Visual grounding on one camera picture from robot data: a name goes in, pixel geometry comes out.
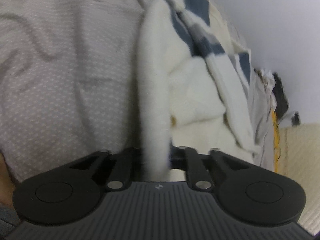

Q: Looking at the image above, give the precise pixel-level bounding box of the white blue striped sweater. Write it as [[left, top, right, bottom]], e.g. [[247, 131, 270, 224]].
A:
[[137, 0, 260, 181]]

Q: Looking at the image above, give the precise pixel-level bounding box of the white crumpled clothes pile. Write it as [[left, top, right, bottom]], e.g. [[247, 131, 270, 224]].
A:
[[256, 69, 277, 110]]

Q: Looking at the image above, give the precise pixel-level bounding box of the yellow patterned sheet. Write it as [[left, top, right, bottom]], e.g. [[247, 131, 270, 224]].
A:
[[271, 111, 281, 173]]

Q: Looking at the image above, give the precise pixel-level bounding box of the cream cushion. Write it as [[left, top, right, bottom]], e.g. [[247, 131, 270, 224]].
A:
[[278, 124, 319, 235]]

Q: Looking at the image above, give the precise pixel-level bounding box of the black fuzzy garment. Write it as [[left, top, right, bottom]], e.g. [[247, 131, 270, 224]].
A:
[[273, 72, 289, 119]]

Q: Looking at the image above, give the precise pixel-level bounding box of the bare foot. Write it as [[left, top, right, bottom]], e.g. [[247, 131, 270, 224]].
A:
[[0, 154, 16, 209]]

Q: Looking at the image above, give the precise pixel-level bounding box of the grey bed duvet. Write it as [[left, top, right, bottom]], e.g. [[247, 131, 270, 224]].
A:
[[1, 0, 274, 181]]

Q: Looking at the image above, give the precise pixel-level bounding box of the black wall charger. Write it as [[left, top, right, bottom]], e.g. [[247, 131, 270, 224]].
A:
[[291, 111, 300, 126]]

